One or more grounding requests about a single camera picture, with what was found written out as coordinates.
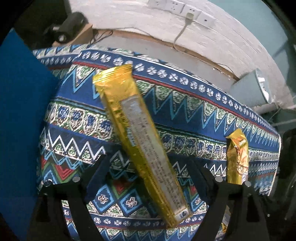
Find yellow cracker snack pack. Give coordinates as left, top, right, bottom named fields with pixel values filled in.
left=226, top=128, right=249, bottom=185

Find long gold snack pack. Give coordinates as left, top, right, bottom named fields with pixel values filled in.
left=92, top=64, right=192, bottom=228

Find white pipe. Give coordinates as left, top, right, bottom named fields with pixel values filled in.
left=252, top=102, right=295, bottom=115

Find blue patterned tablecloth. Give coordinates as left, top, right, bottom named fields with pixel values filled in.
left=33, top=44, right=281, bottom=240

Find pale blue waste bin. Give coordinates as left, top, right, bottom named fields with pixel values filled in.
left=229, top=68, right=272, bottom=108

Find blue cardboard box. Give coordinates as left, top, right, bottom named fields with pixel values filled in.
left=1, top=30, right=59, bottom=240

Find black cylindrical device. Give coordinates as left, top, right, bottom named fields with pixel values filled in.
left=50, top=12, right=87, bottom=44

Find white wall socket strip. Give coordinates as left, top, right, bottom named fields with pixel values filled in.
left=147, top=0, right=216, bottom=28

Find grey plug with cable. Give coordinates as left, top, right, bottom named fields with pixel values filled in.
left=173, top=13, right=194, bottom=52

